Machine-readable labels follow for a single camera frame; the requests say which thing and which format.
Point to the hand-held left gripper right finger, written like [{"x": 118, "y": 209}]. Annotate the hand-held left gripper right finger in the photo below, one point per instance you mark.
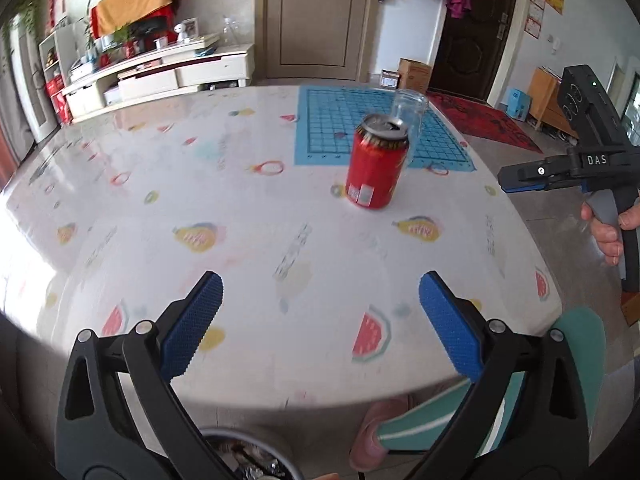
[{"x": 450, "y": 325}]

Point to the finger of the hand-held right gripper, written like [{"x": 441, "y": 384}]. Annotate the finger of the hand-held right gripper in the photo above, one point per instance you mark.
[{"x": 530, "y": 172}]

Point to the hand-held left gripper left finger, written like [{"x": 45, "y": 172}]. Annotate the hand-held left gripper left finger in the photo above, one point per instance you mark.
[{"x": 195, "y": 320}]

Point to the round trash bin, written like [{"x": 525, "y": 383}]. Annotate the round trash bin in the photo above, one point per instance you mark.
[{"x": 272, "y": 444}]

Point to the red drink can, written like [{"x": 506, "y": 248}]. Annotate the red drink can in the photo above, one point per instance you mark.
[{"x": 375, "y": 170}]

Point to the person's right hand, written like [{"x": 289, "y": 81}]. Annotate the person's right hand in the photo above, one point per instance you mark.
[{"x": 607, "y": 242}]

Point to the wooden cabinet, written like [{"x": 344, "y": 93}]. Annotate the wooden cabinet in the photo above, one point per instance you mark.
[{"x": 542, "y": 95}]

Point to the red doormat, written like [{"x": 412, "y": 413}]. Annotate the red doormat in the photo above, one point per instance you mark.
[{"x": 490, "y": 120}]

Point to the blue plastic stool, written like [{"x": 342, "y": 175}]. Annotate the blue plastic stool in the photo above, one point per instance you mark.
[{"x": 518, "y": 105}]

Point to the clear glass jar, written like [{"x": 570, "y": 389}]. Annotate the clear glass jar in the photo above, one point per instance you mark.
[{"x": 417, "y": 115}]

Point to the teal chair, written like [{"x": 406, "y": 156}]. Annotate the teal chair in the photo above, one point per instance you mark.
[{"x": 580, "y": 350}]

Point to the dark brown door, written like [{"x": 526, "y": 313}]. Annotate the dark brown door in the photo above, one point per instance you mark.
[{"x": 470, "y": 50}]

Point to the pink slipper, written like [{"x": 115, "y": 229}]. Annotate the pink slipper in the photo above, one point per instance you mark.
[{"x": 370, "y": 440}]

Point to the brown cardboard box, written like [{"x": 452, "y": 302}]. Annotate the brown cardboard box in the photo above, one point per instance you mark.
[{"x": 415, "y": 75}]

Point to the small printed box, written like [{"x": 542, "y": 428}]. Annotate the small printed box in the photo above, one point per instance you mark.
[{"x": 390, "y": 79}]

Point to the blue grid mat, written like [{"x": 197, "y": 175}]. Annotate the blue grid mat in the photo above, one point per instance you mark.
[{"x": 325, "y": 125}]

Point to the white television cabinet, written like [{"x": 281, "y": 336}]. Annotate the white television cabinet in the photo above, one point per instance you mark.
[{"x": 210, "y": 70}]

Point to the red boxes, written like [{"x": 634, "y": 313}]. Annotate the red boxes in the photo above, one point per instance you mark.
[{"x": 56, "y": 97}]

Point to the beige door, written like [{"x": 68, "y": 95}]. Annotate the beige door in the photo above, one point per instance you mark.
[{"x": 310, "y": 20}]

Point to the clear glass flask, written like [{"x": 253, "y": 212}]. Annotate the clear glass flask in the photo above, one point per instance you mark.
[{"x": 230, "y": 35}]

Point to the white toy figure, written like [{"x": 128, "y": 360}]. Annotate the white toy figure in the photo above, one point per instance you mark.
[{"x": 183, "y": 31}]

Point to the white shelf cabinet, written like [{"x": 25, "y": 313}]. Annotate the white shelf cabinet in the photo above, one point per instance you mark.
[{"x": 55, "y": 55}]

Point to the orange cloth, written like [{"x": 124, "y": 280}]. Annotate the orange cloth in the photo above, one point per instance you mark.
[{"x": 135, "y": 0}]

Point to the green hanging plant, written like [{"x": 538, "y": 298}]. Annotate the green hanging plant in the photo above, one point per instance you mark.
[{"x": 30, "y": 10}]

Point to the wall posters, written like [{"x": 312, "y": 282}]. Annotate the wall posters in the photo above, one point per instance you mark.
[{"x": 535, "y": 10}]

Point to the white photo frame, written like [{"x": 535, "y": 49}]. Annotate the white photo frame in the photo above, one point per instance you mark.
[{"x": 194, "y": 25}]

